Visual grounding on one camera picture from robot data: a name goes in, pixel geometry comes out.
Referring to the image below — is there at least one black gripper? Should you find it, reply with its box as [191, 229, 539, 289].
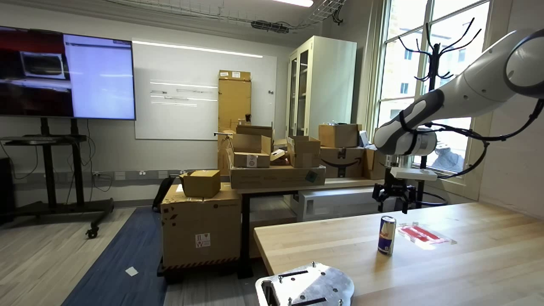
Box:
[371, 178, 419, 216]

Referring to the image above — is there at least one slim silver blue drink can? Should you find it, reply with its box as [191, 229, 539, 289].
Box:
[376, 214, 400, 258]

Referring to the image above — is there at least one red flat block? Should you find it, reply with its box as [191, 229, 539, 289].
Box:
[397, 221, 456, 248]

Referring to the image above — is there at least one long white box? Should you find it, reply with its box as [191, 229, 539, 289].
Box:
[291, 187, 383, 222]

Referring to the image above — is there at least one medium plain cardboard box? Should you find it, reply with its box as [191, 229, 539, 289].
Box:
[318, 122, 361, 151]

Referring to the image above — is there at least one upright square cardboard box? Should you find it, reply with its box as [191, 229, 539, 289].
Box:
[293, 134, 324, 171]

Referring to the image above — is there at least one silver metal plate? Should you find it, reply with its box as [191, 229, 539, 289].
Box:
[254, 261, 358, 306]

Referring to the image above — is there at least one long flat cardboard box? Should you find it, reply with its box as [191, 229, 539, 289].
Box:
[230, 165, 329, 190]

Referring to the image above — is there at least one tall white cabinet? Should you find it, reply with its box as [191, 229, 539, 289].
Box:
[284, 34, 359, 141]

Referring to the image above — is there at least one large paned window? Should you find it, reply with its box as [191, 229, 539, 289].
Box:
[376, 0, 494, 173]

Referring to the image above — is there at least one black coat rack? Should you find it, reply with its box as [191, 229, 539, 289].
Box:
[397, 15, 485, 209]

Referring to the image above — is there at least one small labelled cardboard box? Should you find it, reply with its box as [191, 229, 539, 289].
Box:
[232, 149, 273, 170]

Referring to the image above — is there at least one black framed wooden table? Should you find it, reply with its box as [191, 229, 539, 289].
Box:
[237, 176, 388, 280]

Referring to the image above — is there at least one open flap cardboard box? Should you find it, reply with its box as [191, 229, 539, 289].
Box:
[232, 124, 276, 154]

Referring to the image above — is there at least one tall upright cardboard box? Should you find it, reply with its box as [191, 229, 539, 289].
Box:
[216, 68, 254, 136]

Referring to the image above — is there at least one small open cardboard box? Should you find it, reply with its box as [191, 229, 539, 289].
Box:
[181, 168, 223, 200]

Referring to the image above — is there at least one large labelled cardboard crate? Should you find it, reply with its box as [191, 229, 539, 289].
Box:
[160, 182, 244, 275]

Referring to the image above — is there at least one white whiteboard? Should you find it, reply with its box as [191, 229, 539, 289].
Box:
[133, 39, 281, 142]

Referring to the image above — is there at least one blue floor rug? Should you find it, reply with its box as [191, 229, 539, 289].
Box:
[60, 205, 174, 306]

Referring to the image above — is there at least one black rolling display stand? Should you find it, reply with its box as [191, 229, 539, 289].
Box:
[0, 115, 118, 239]

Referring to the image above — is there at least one black low cabinet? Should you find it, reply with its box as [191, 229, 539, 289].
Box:
[0, 156, 19, 226]

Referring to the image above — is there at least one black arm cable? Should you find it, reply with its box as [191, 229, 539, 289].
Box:
[429, 97, 544, 180]

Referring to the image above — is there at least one large wall display screen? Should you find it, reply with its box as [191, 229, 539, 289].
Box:
[0, 23, 138, 122]

